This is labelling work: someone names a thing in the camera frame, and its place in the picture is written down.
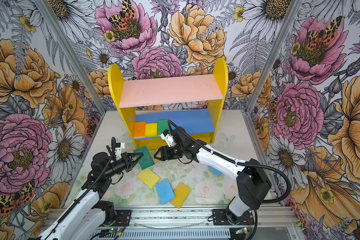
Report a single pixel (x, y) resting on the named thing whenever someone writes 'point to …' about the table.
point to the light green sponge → (162, 125)
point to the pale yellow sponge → (153, 152)
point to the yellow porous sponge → (149, 178)
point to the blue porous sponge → (165, 191)
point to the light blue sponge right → (217, 172)
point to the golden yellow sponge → (181, 193)
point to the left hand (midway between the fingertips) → (144, 158)
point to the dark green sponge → (146, 160)
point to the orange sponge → (139, 130)
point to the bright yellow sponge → (151, 129)
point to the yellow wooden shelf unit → (149, 110)
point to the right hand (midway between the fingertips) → (159, 161)
